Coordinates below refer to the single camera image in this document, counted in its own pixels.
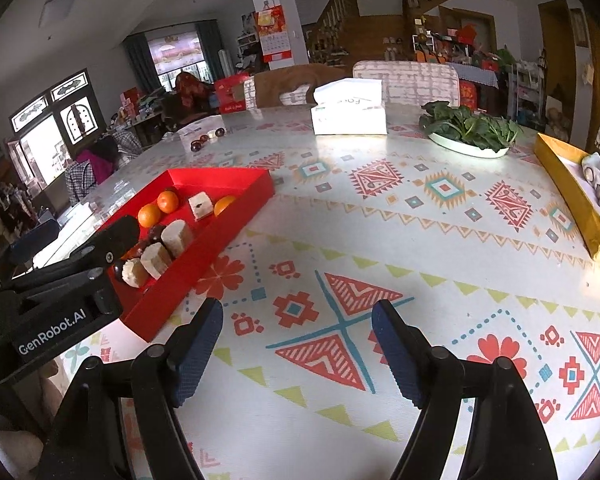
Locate pale sugarcane piece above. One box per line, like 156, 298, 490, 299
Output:
188, 192, 215, 221
121, 258, 149, 289
140, 242, 174, 281
161, 219, 194, 259

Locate white tissue box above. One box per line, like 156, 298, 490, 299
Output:
310, 78, 387, 136

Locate pale grey lumpy object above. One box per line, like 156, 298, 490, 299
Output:
580, 152, 600, 209

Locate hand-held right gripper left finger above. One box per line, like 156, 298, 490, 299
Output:
35, 298, 224, 480

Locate green leafy vegetables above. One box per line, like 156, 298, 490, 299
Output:
419, 101, 524, 152

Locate brown chair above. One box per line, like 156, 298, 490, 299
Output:
243, 63, 353, 109

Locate red gift box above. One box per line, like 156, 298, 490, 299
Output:
214, 74, 252, 115

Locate checked chair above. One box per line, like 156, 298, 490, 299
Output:
352, 60, 461, 107

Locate white metal rack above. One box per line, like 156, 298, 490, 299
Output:
507, 60, 548, 128

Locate white oval plate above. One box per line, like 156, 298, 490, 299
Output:
426, 130, 511, 159

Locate gold cardboard tray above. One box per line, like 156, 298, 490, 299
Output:
534, 132, 600, 270

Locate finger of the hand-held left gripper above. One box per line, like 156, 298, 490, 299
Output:
12, 215, 141, 292
7, 219, 61, 267

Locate patterned tablecloth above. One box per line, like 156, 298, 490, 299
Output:
0, 102, 600, 480

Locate blue checked cloth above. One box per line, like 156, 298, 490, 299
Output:
450, 62, 499, 90

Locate dark framed window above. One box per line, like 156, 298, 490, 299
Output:
10, 69, 106, 186

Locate red cardboard tray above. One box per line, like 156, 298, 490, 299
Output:
107, 167, 276, 342

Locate square ceiling light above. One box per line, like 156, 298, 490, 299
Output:
39, 0, 79, 29

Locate wooden staircase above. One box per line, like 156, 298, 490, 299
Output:
302, 0, 458, 68

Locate red wall calendar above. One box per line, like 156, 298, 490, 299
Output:
254, 4, 292, 64

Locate dark curtain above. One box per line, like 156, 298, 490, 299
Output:
195, 19, 227, 84
124, 32, 154, 95

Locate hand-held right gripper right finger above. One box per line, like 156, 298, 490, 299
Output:
371, 300, 561, 480

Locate wooden door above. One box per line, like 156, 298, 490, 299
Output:
537, 0, 579, 128

